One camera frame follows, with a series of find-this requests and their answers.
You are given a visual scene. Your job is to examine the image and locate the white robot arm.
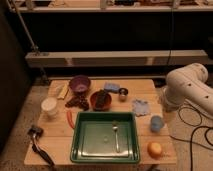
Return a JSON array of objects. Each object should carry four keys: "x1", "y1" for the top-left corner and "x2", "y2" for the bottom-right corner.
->
[{"x1": 161, "y1": 63, "x2": 213, "y2": 116}]

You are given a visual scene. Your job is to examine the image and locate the dark brush in red bowl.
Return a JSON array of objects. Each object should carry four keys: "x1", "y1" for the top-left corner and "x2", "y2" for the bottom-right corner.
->
[{"x1": 95, "y1": 90, "x2": 107, "y2": 108}]

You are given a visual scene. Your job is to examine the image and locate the red bowl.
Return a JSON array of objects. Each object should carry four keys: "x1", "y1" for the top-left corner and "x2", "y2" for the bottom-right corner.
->
[{"x1": 90, "y1": 90, "x2": 112, "y2": 111}]

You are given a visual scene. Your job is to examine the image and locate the purple bowl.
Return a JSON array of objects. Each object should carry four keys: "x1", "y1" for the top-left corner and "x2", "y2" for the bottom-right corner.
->
[{"x1": 69, "y1": 75, "x2": 91, "y2": 93}]

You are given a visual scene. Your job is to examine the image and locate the blue crumpled cloth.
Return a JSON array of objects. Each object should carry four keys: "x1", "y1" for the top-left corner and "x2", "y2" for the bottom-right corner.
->
[{"x1": 132, "y1": 99, "x2": 150, "y2": 117}]

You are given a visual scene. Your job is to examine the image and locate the metal spoon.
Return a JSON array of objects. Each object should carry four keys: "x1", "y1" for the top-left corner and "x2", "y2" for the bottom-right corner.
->
[{"x1": 112, "y1": 121, "x2": 120, "y2": 153}]

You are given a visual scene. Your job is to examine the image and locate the orange carrot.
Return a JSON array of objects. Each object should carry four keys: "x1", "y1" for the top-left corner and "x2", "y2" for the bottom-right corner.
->
[{"x1": 67, "y1": 111, "x2": 75, "y2": 129}]

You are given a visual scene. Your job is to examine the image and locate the green plastic tray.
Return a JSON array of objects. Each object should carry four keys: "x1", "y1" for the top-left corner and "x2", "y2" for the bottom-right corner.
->
[{"x1": 70, "y1": 112, "x2": 140, "y2": 164}]

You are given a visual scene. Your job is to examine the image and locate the white cup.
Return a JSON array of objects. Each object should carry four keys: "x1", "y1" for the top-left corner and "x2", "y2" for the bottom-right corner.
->
[{"x1": 41, "y1": 97, "x2": 57, "y2": 116}]

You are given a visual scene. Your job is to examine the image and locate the blue plastic cup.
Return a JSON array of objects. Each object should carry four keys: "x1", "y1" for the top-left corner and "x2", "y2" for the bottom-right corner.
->
[{"x1": 150, "y1": 115, "x2": 164, "y2": 132}]

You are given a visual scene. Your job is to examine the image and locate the orange fruit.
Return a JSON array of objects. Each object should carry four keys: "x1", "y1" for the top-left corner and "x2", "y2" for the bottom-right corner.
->
[{"x1": 147, "y1": 142, "x2": 163, "y2": 158}]

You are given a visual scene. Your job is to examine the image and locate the white shelf beam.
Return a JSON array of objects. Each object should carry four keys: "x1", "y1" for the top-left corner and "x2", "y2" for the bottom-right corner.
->
[{"x1": 25, "y1": 50, "x2": 213, "y2": 68}]

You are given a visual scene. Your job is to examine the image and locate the metal stand pole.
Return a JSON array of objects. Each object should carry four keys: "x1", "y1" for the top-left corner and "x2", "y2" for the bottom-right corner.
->
[{"x1": 9, "y1": 0, "x2": 49, "y2": 84}]

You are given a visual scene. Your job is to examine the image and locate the black floor cables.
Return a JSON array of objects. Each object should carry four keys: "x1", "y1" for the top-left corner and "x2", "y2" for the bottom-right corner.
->
[{"x1": 169, "y1": 102, "x2": 213, "y2": 171}]

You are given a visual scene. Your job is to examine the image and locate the black handled kitchen tool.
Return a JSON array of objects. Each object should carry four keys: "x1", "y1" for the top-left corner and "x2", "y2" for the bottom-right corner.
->
[{"x1": 27, "y1": 124, "x2": 56, "y2": 167}]

